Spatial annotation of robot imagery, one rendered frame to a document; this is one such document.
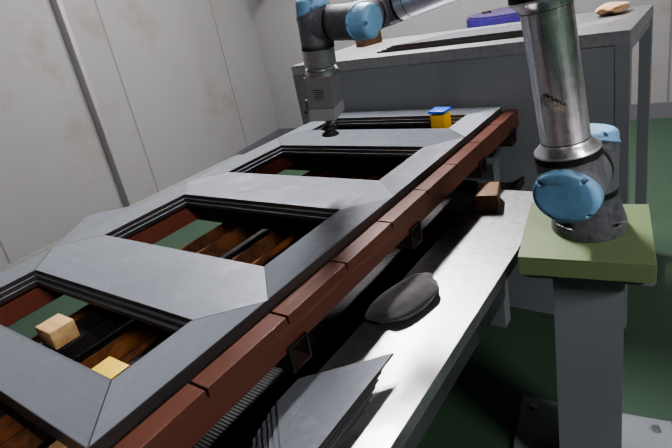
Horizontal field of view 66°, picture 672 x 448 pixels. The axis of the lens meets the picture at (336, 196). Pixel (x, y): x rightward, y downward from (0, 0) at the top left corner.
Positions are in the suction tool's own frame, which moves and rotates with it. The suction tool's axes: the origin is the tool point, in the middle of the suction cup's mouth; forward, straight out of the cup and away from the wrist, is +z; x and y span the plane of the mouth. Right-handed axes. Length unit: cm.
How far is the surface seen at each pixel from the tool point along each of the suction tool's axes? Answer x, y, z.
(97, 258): -49, 34, 16
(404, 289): 20.5, 27.0, 25.2
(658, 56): 151, -315, 62
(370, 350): 17, 43, 27
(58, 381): -24, 72, 12
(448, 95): 22, -75, 13
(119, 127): -218, -180, 54
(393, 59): 1, -82, 0
